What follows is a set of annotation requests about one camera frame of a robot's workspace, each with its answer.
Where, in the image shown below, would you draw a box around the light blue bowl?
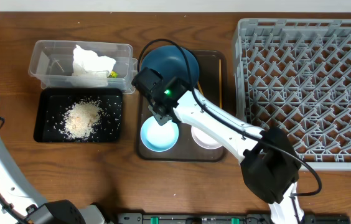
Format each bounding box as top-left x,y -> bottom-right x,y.
140,116 -> 179,152

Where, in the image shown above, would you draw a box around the yellow green snack wrapper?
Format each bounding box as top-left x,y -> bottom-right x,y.
108,71 -> 118,78

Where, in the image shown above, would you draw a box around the white napkin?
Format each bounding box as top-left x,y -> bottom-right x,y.
68,45 -> 116,88

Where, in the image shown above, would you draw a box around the rice leftovers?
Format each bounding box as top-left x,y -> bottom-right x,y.
46,96 -> 122,141

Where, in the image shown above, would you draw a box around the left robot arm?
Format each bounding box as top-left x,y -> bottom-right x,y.
0,137 -> 110,224

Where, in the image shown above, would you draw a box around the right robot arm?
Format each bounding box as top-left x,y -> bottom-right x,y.
132,67 -> 304,223

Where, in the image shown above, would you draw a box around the grey plastic dishwasher rack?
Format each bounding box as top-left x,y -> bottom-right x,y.
232,19 -> 351,171

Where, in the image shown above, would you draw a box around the dark blue plate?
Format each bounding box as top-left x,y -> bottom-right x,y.
141,45 -> 200,86

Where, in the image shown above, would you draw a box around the dark brown serving tray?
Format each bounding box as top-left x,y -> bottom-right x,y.
136,50 -> 227,162

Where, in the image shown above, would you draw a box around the pink white bowl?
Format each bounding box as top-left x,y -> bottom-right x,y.
191,126 -> 222,150

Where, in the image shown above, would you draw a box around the black plastic tray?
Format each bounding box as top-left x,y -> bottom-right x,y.
33,88 -> 123,142

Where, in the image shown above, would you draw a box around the clear plastic bin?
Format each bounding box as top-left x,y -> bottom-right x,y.
29,40 -> 137,94

